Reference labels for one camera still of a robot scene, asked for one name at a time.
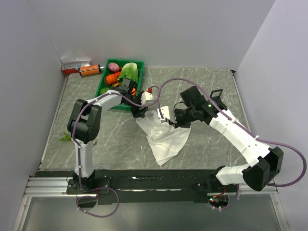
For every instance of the green plastic bin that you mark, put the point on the green plastic bin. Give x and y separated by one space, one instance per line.
112 98

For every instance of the white camisole garment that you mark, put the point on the white camisole garment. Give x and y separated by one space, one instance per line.
164 140

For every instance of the small orange pumpkin toy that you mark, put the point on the small orange pumpkin toy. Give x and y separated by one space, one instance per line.
110 79

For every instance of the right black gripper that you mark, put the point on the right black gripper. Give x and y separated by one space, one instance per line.
177 123

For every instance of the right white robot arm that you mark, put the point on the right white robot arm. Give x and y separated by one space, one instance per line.
263 162

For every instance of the purple onion toy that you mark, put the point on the purple onion toy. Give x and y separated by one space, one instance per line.
113 67

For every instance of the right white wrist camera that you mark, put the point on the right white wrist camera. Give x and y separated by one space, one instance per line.
164 113

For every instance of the green bell pepper toy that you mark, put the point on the green bell pepper toy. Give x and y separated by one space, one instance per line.
103 90

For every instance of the orange cylinder bottle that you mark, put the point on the orange cylinder bottle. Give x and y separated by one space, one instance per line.
90 70

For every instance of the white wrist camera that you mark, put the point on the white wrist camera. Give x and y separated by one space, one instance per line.
164 113
146 98

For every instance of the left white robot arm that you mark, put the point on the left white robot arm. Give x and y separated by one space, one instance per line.
85 120

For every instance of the yellow pepper toy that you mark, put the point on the yellow pepper toy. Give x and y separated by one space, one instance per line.
117 84

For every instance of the black square frame stand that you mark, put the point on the black square frame stand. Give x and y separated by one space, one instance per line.
216 97

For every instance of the red white carton box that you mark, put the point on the red white carton box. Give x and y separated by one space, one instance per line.
72 68

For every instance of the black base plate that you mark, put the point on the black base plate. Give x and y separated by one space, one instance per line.
139 186

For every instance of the green lettuce toy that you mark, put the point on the green lettuce toy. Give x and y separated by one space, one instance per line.
129 71

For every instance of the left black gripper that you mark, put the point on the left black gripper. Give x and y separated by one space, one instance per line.
136 112

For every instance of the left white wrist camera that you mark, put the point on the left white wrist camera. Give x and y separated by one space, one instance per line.
146 98

